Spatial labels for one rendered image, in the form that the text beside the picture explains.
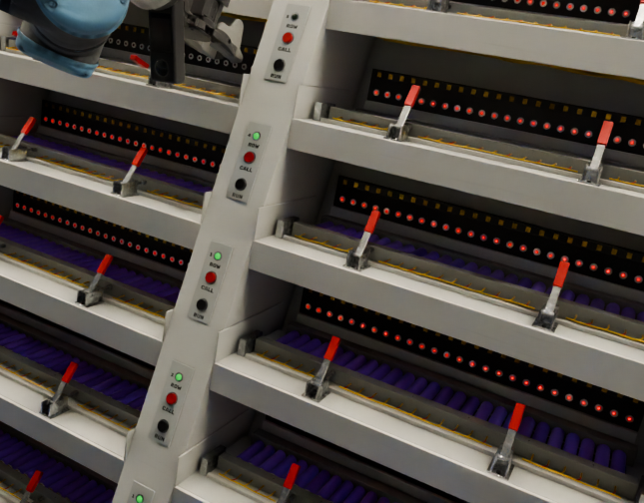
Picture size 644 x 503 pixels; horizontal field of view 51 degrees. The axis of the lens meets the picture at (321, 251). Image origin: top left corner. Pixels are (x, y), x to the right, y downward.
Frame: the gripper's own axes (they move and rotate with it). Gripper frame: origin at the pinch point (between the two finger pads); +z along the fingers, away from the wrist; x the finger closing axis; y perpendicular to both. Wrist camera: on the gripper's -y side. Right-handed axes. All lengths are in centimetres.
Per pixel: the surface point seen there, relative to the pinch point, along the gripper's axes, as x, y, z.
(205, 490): -20, -64, 2
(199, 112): 0.6, -9.7, -1.3
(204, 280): -10.4, -34.7, -1.3
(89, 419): 5, -63, 5
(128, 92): 15.5, -9.2, -1.5
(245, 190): -12.4, -19.8, -1.8
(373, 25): -23.9, 8.7, -1.7
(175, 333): -8.3, -43.8, -0.8
